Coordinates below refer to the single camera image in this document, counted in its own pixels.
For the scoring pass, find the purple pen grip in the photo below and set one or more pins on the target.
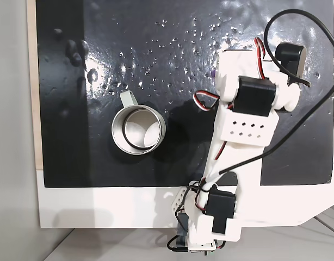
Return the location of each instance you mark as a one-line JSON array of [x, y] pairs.
[[213, 73]]

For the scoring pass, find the pale green metal mug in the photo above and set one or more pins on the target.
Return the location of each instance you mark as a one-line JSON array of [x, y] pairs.
[[138, 129]]

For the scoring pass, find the black table mat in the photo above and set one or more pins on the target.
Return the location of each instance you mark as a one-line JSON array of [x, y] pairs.
[[129, 68]]

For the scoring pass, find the black camera box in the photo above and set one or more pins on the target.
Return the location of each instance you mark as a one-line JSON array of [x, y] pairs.
[[290, 58]]

